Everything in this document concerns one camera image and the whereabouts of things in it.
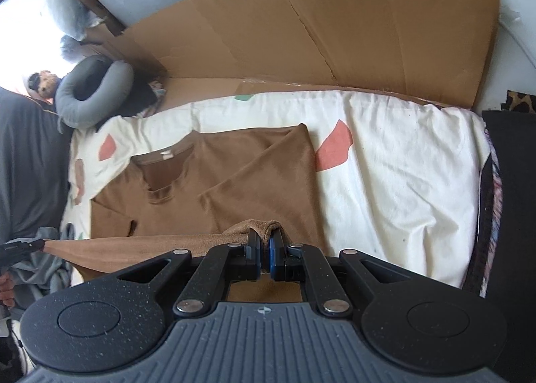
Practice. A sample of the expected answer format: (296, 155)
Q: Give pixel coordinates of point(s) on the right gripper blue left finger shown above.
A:
(223, 265)

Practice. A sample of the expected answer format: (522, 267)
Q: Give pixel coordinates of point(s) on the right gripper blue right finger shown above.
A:
(306, 265)

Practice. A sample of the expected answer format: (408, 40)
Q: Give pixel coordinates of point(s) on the brown printed t-shirt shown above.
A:
(212, 190)

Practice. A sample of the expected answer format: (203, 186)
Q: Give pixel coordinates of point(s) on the person left hand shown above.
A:
(6, 290)

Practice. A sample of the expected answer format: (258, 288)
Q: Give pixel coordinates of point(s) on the grey denim garment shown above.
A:
(41, 274)

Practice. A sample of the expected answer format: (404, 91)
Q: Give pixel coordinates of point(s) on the dark grey pillow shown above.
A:
(34, 166)

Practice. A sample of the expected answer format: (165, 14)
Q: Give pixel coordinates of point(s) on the cream bear print bedsheet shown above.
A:
(397, 180)

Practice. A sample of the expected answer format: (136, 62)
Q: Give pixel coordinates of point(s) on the small teddy bear toy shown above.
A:
(42, 86)

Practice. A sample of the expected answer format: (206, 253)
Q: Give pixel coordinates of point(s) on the grey neck pillow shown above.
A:
(92, 91)

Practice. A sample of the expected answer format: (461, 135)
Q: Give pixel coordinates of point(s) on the black folded garment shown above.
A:
(502, 267)

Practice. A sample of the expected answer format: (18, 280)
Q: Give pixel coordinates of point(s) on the white pillow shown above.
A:
(72, 17)

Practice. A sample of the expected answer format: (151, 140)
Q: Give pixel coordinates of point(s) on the brown cardboard sheet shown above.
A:
(435, 51)

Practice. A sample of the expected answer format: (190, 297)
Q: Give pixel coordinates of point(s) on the leopard print cloth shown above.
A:
(519, 102)

